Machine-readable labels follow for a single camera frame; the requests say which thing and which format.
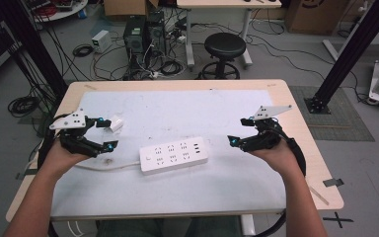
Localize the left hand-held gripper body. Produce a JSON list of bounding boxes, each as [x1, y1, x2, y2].
[[48, 108, 100, 158]]

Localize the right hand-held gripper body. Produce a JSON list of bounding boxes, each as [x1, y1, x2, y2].
[[243, 105, 293, 153]]

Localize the white charger adapter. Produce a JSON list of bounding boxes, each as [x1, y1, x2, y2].
[[106, 115, 125, 133]]

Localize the white power strip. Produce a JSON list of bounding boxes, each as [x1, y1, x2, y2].
[[139, 136, 209, 177]]

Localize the person's left hand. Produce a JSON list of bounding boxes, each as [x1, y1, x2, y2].
[[39, 139, 91, 174]]

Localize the person's right hand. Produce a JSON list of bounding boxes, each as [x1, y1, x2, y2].
[[249, 139, 299, 179]]

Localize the wooden table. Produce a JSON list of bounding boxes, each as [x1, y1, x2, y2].
[[5, 78, 345, 223]]

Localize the grey floor mat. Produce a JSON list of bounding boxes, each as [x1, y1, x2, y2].
[[289, 85, 376, 143]]

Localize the white table mat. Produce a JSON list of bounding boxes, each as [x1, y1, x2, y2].
[[50, 89, 288, 221]]

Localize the black round stool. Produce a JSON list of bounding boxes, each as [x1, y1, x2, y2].
[[197, 32, 248, 81]]

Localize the white power supply box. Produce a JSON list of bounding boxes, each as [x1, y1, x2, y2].
[[91, 30, 114, 54]]

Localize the grey tape strip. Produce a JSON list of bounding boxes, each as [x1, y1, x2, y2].
[[322, 178, 345, 189]]

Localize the person's legs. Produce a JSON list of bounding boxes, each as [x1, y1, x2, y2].
[[96, 215, 245, 237]]

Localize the black computer tower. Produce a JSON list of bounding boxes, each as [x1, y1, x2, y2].
[[146, 11, 168, 57], [123, 16, 148, 72]]

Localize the round white table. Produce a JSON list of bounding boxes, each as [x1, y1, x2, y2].
[[22, 0, 90, 24]]

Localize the small cardboard box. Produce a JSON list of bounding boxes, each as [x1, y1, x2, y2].
[[103, 0, 160, 18]]

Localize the white desk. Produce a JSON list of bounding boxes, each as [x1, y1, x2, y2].
[[176, 0, 282, 69]]

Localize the large cardboard box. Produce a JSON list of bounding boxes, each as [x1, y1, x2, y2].
[[283, 0, 350, 36]]

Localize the white power strip cable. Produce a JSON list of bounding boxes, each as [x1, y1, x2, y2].
[[73, 160, 142, 173]]

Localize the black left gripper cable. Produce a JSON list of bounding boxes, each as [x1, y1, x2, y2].
[[37, 113, 70, 171]]

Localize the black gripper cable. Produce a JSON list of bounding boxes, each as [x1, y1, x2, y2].
[[37, 113, 70, 171], [274, 121, 308, 178]]

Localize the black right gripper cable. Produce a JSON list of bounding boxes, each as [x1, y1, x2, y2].
[[274, 121, 308, 178]]

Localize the coiled black cable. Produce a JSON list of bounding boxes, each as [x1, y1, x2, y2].
[[7, 95, 41, 119], [71, 43, 95, 58], [158, 59, 186, 77]]

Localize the black metal post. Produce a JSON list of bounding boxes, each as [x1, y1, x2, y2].
[[0, 0, 69, 100], [304, 0, 379, 115]]

